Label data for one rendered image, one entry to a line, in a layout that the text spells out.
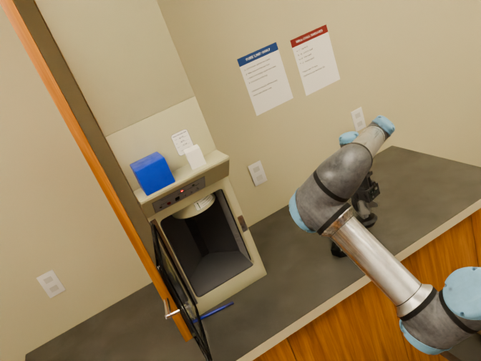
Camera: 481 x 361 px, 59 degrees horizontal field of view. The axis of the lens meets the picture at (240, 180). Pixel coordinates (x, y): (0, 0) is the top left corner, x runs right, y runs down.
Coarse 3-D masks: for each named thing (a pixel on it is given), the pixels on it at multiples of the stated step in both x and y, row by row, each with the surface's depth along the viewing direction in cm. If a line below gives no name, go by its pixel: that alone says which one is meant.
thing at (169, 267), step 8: (152, 224) 141; (152, 232) 135; (152, 240) 131; (160, 240) 143; (160, 248) 134; (168, 256) 144; (168, 264) 135; (160, 272) 116; (168, 272) 128; (176, 272) 146; (168, 280) 121; (176, 280) 137; (168, 288) 118; (176, 288) 129; (184, 288) 148; (184, 296) 139; (176, 304) 121; (184, 304) 130; (192, 304) 150; (192, 320) 132; (200, 328) 144; (200, 336) 136; (208, 360) 130
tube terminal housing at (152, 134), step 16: (160, 112) 137; (176, 112) 139; (192, 112) 141; (128, 128) 134; (144, 128) 136; (160, 128) 138; (176, 128) 140; (192, 128) 143; (112, 144) 133; (128, 144) 135; (144, 144) 137; (160, 144) 140; (208, 144) 146; (128, 160) 137; (176, 160) 143; (128, 176) 138; (208, 192) 151; (224, 192) 156; (176, 208) 147; (256, 256) 166; (256, 272) 168; (224, 288) 164; (240, 288) 167; (208, 304) 163
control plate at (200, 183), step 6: (198, 180) 139; (204, 180) 141; (186, 186) 137; (192, 186) 140; (198, 186) 143; (204, 186) 145; (174, 192) 136; (180, 192) 139; (186, 192) 141; (192, 192) 144; (162, 198) 135; (168, 198) 138; (174, 198) 140; (180, 198) 143; (156, 204) 136; (162, 204) 139; (156, 210) 140
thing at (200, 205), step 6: (204, 198) 155; (210, 198) 157; (192, 204) 153; (198, 204) 153; (204, 204) 154; (210, 204) 155; (180, 210) 154; (186, 210) 153; (192, 210) 153; (198, 210) 153; (204, 210) 153; (174, 216) 157; (180, 216) 154; (186, 216) 153; (192, 216) 153
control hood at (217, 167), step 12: (204, 156) 146; (216, 156) 141; (228, 156) 138; (180, 168) 143; (204, 168) 136; (216, 168) 139; (228, 168) 144; (180, 180) 134; (192, 180) 136; (216, 180) 147; (144, 192) 135; (156, 192) 132; (168, 192) 134; (144, 204) 131
